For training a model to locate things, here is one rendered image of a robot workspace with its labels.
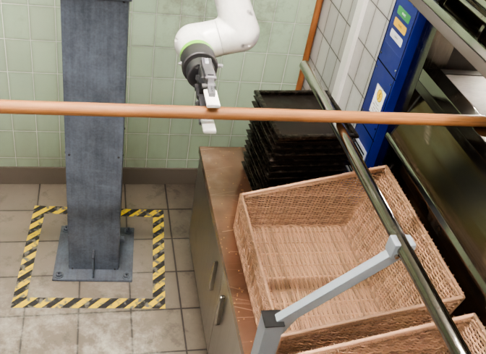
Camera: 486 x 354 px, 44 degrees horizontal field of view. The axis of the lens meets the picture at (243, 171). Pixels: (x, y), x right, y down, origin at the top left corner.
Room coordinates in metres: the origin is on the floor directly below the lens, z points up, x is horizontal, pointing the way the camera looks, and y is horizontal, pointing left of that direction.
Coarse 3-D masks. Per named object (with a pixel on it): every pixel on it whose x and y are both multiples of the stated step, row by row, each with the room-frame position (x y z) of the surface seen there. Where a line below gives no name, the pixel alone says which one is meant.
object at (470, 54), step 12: (420, 0) 1.51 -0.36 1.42; (420, 12) 1.48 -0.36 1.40; (432, 12) 1.44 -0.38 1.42; (456, 12) 1.53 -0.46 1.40; (468, 12) 1.58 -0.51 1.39; (432, 24) 1.41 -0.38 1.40; (444, 24) 1.38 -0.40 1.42; (468, 24) 1.46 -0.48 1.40; (480, 24) 1.51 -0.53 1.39; (444, 36) 1.35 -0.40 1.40; (456, 36) 1.31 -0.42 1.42; (456, 48) 1.29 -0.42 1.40; (468, 48) 1.26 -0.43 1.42; (468, 60) 1.24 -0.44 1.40; (480, 60) 1.21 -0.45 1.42; (480, 72) 1.19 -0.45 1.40
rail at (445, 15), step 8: (424, 0) 1.49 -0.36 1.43; (432, 0) 1.46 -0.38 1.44; (432, 8) 1.45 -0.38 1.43; (440, 8) 1.42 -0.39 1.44; (440, 16) 1.40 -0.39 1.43; (448, 16) 1.38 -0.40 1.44; (448, 24) 1.36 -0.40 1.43; (456, 24) 1.34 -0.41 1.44; (456, 32) 1.32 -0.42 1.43; (464, 32) 1.30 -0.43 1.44; (464, 40) 1.29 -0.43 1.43; (472, 40) 1.26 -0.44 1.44; (472, 48) 1.25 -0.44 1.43; (480, 48) 1.23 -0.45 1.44
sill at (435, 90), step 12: (432, 72) 1.63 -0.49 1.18; (432, 84) 1.57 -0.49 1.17; (444, 84) 1.57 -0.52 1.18; (432, 96) 1.55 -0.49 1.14; (444, 96) 1.50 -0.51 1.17; (456, 96) 1.51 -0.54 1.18; (444, 108) 1.49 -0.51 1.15; (456, 108) 1.44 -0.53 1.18; (468, 108) 1.45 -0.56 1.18; (468, 132) 1.36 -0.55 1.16; (480, 132) 1.33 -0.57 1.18; (480, 144) 1.30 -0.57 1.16
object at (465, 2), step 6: (438, 0) 1.50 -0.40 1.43; (444, 0) 1.50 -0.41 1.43; (456, 0) 1.45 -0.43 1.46; (462, 0) 1.43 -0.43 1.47; (468, 6) 1.40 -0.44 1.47; (474, 12) 1.36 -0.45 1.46; (480, 12) 1.35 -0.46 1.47; (480, 18) 1.34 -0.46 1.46; (480, 30) 1.31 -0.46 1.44; (480, 36) 1.31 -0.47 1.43
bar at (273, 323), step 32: (320, 96) 1.37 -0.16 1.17; (352, 160) 1.12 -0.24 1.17; (384, 224) 0.92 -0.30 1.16; (384, 256) 0.86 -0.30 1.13; (416, 256) 0.83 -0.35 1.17; (320, 288) 0.84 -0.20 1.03; (416, 288) 0.77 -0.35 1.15; (288, 320) 0.81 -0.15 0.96; (448, 320) 0.69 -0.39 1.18; (256, 352) 0.79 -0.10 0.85
